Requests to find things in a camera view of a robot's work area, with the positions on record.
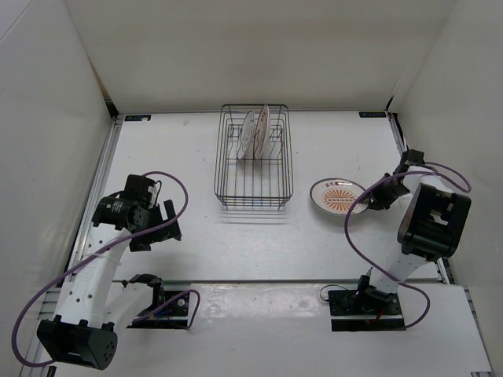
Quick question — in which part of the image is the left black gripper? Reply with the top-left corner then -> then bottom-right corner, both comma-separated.
130,199 -> 181,251

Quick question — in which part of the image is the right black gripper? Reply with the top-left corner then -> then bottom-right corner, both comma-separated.
360,173 -> 410,212

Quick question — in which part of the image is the orange patterned plate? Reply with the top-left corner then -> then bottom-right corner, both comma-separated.
310,178 -> 365,216
253,104 -> 270,159

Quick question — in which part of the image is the grey wire dish rack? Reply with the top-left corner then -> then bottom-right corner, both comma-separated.
213,103 -> 294,210

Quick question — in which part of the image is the white plate grey pattern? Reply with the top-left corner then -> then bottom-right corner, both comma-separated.
237,111 -> 255,159

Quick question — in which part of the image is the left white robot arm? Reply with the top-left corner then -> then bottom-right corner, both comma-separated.
37,174 -> 182,370

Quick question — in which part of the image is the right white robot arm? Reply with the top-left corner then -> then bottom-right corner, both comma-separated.
353,149 -> 472,314

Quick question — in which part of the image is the right blue label sticker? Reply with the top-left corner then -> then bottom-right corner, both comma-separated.
358,112 -> 387,119

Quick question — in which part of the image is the blue label sticker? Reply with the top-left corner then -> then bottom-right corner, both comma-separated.
358,112 -> 387,119
124,115 -> 152,122

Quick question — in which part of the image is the left blue label sticker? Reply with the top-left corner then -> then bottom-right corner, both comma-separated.
124,115 -> 152,122

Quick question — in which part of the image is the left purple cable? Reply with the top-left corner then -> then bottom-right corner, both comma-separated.
12,170 -> 201,367

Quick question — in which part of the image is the purple cable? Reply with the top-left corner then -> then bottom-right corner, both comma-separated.
12,170 -> 201,367
344,161 -> 472,328

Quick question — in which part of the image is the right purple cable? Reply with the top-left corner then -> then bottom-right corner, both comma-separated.
344,161 -> 472,328

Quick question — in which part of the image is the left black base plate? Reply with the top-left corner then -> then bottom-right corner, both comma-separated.
129,294 -> 190,330

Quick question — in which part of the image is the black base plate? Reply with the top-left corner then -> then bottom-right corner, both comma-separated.
328,290 -> 405,332
129,294 -> 190,330

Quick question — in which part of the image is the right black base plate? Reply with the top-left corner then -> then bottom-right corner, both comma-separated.
328,290 -> 405,332

